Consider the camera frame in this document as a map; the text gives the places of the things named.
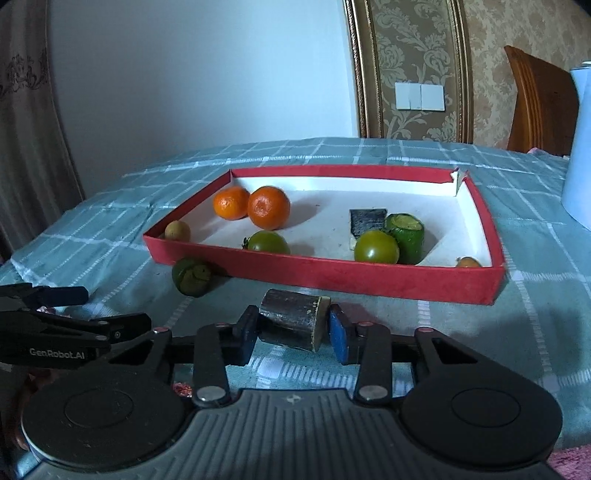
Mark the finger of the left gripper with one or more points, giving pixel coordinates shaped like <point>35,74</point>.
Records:
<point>25,295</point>

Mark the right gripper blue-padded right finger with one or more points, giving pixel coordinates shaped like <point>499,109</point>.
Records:
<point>368,345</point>

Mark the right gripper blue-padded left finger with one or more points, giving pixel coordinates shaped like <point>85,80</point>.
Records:
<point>217,346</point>

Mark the green cucumber chunk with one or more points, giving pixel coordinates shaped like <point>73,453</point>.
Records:
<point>194,277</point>
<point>409,232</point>

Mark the green tomato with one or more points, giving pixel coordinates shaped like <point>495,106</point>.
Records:
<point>266,241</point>
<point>376,246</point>

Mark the brown longan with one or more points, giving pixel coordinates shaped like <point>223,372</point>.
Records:
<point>177,230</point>

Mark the small orange tangerine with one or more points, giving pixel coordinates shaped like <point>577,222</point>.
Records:
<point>231,203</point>

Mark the large orange tangerine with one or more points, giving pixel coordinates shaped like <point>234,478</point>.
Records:
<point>268,208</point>

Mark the patterned curtain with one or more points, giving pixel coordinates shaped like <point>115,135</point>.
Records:
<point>39,182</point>

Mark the red shallow cardboard tray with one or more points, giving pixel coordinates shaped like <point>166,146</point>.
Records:
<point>455,216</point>

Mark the teal plaid bedsheet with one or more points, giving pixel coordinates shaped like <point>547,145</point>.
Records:
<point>538,326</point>

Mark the white electric kettle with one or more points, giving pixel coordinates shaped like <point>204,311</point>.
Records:
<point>576,198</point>

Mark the white wall switch panel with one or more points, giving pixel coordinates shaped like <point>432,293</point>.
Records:
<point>419,97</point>

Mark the gold picture frame moulding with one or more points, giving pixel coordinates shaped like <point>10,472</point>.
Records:
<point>424,42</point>

